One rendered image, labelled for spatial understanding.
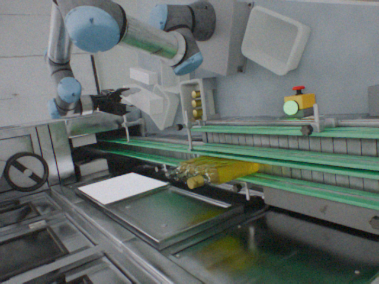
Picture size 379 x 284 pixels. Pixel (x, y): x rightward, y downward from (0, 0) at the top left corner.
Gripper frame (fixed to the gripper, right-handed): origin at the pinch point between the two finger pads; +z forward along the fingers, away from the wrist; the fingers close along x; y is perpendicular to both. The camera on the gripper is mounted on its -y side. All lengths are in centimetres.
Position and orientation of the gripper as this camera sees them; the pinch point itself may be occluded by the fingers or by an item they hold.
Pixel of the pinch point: (139, 99)
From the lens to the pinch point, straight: 136.2
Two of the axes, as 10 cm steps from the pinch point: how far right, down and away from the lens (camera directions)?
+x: -0.5, 9.1, 4.2
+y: -5.8, -3.7, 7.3
